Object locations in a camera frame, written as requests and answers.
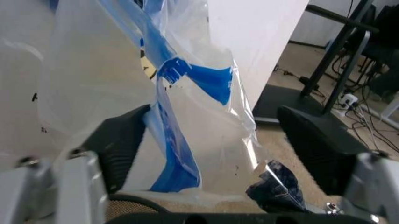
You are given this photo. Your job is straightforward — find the black office chair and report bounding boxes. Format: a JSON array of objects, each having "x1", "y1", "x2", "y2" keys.
[{"x1": 363, "y1": 4, "x2": 399, "y2": 105}]

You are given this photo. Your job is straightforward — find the black metal desk frame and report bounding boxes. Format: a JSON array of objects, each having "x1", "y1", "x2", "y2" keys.
[{"x1": 298, "y1": 0, "x2": 380, "y2": 115}]

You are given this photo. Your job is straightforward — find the white partition board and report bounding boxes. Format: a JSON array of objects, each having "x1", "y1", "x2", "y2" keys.
[{"x1": 206, "y1": 0, "x2": 310, "y2": 117}]

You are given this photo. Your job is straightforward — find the black floor cables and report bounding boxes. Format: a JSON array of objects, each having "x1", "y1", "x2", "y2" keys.
[{"x1": 275, "y1": 44, "x2": 399, "y2": 154}]

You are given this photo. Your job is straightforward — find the translucent garbage bag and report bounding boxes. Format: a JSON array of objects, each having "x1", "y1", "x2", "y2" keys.
[{"x1": 0, "y1": 0, "x2": 266, "y2": 195}]

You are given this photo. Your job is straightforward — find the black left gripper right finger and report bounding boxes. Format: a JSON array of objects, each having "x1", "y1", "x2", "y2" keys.
[{"x1": 276, "y1": 105, "x2": 399, "y2": 224}]

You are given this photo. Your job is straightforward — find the black flat stand base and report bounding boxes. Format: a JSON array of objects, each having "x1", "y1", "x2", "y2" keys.
[{"x1": 252, "y1": 83, "x2": 371, "y2": 150}]

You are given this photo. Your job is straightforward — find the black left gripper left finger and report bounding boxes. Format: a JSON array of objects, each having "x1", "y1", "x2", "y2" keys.
[{"x1": 0, "y1": 104, "x2": 152, "y2": 224}]

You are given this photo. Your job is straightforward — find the white power strip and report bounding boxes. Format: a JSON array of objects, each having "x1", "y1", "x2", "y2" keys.
[{"x1": 338, "y1": 92, "x2": 360, "y2": 109}]

